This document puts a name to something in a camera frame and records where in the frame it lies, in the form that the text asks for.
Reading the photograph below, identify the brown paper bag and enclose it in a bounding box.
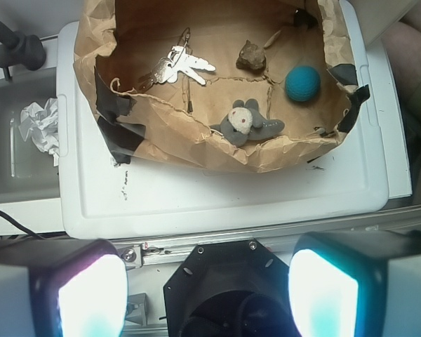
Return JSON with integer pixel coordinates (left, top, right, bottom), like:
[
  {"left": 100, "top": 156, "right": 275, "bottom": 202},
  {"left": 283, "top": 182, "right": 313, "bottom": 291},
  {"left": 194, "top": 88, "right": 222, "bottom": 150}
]
[{"left": 74, "top": 1, "right": 369, "bottom": 173}]

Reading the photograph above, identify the brown rock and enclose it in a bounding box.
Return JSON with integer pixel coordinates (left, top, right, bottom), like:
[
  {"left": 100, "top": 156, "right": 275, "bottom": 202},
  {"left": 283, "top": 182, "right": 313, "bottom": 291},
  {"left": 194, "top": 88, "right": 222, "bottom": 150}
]
[{"left": 236, "top": 40, "right": 267, "bottom": 72}]

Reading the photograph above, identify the white plastic bin lid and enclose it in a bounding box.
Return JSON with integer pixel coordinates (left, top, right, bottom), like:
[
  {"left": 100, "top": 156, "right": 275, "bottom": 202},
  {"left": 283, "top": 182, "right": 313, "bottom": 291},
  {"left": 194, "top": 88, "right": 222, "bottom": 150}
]
[{"left": 55, "top": 0, "right": 390, "bottom": 239}]

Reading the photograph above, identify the silver keys bunch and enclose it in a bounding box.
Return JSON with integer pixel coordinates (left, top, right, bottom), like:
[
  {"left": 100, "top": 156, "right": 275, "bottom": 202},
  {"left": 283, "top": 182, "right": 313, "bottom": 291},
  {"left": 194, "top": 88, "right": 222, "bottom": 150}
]
[{"left": 137, "top": 27, "right": 216, "bottom": 93}]

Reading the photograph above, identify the crumpled white paper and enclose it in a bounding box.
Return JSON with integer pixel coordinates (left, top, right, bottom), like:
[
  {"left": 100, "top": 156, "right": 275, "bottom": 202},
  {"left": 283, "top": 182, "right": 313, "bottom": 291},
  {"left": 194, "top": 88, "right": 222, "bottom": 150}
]
[{"left": 18, "top": 98, "right": 60, "bottom": 167}]

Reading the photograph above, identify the teal felt ball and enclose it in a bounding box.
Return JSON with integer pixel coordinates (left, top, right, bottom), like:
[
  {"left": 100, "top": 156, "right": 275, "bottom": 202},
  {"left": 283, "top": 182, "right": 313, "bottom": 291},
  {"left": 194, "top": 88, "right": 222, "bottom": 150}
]
[{"left": 284, "top": 66, "right": 321, "bottom": 103}]

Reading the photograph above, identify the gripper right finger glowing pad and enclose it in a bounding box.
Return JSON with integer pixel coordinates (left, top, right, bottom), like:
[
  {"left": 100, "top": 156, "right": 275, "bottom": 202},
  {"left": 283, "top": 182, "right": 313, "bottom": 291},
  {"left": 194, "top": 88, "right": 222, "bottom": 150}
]
[{"left": 288, "top": 230, "right": 421, "bottom": 336}]

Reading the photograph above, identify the aluminium frame rail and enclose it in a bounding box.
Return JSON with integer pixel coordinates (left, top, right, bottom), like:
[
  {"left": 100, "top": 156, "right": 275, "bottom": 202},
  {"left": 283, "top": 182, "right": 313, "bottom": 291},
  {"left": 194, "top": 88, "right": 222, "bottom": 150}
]
[{"left": 112, "top": 204, "right": 421, "bottom": 270}]

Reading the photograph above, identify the grey plush mouse toy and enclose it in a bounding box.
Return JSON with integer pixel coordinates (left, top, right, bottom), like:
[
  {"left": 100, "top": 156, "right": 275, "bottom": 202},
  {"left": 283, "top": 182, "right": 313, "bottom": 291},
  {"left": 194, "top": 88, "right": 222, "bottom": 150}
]
[{"left": 210, "top": 98, "right": 285, "bottom": 147}]

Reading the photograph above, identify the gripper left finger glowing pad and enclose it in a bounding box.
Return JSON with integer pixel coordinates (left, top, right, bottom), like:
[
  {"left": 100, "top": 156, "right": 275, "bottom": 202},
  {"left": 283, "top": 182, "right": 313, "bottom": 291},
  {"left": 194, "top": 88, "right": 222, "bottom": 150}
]
[{"left": 0, "top": 239, "right": 128, "bottom": 336}]

